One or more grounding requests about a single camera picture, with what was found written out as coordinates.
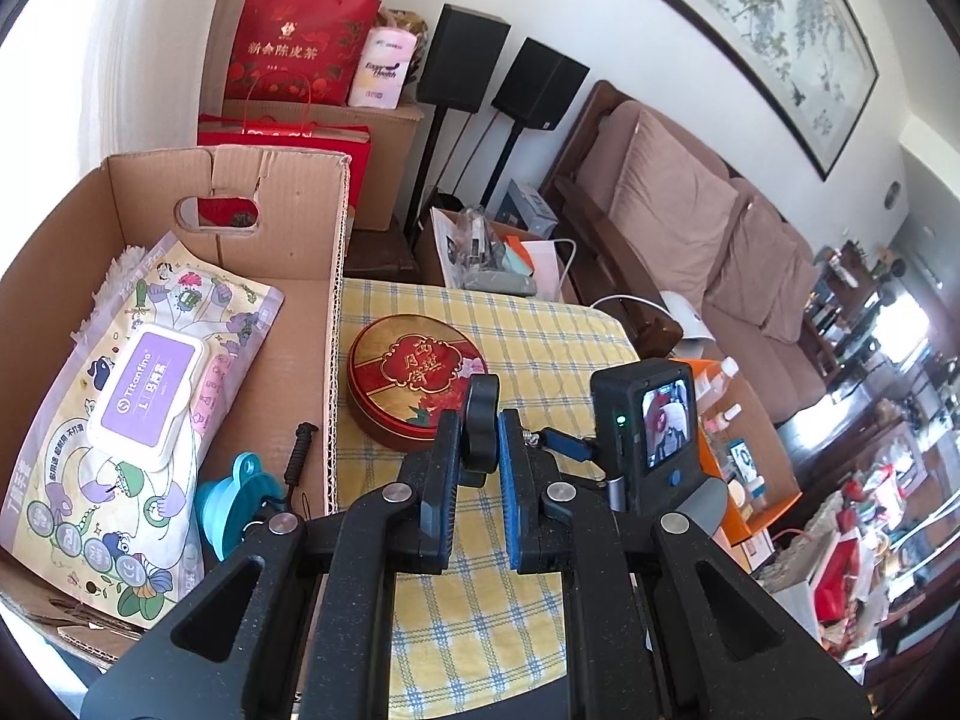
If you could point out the small blue white box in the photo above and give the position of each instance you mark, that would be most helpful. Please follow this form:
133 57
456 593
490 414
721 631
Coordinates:
532 208

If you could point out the framed ink painting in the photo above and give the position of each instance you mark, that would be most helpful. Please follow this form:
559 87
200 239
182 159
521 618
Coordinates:
772 37

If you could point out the cardboard box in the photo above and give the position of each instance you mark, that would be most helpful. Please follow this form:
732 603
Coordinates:
394 165
300 330

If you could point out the red shopping bag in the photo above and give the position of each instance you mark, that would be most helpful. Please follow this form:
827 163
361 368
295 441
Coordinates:
836 577

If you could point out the closed cardboard box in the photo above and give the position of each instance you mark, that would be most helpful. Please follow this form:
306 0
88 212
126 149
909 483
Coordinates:
394 165

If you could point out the large brown sofa cushion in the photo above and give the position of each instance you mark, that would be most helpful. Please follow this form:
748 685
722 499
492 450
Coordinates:
675 202

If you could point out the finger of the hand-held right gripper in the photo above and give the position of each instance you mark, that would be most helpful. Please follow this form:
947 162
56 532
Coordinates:
570 444

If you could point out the cluttered coffee table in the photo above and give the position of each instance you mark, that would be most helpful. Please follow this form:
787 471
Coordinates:
892 480

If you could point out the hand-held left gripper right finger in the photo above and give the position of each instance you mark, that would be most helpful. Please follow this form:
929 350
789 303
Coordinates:
510 465

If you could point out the blue collapsible funnel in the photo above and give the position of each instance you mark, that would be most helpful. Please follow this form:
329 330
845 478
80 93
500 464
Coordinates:
232 499

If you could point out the orange box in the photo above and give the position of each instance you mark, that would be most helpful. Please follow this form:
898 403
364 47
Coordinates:
750 517

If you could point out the yellow checkered tablecloth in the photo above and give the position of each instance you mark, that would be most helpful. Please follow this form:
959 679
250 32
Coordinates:
540 345

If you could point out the purple lid wet wipes pack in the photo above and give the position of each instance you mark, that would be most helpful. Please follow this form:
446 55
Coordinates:
142 405

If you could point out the red round floral tin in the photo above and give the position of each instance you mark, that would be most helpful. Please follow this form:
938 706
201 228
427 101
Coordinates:
405 382

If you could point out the clear plastic bottle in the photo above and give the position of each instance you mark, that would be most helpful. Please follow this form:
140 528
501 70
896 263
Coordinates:
716 379

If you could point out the wooden frame sofa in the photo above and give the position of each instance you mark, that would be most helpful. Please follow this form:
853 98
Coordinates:
750 360

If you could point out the white tissue pack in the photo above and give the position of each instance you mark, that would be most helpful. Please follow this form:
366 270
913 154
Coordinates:
381 67

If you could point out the red gift bag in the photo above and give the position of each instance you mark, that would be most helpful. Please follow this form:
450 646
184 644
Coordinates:
300 45
300 142

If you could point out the white round device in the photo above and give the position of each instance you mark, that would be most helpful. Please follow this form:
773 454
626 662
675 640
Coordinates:
686 322

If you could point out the black speaker stand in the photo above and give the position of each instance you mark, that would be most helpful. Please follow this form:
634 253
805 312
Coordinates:
429 172
499 161

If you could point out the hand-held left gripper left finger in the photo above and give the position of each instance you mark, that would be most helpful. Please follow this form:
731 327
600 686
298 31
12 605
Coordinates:
448 465

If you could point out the small brown sofa cushion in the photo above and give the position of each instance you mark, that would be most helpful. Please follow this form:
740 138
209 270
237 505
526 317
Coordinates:
769 270

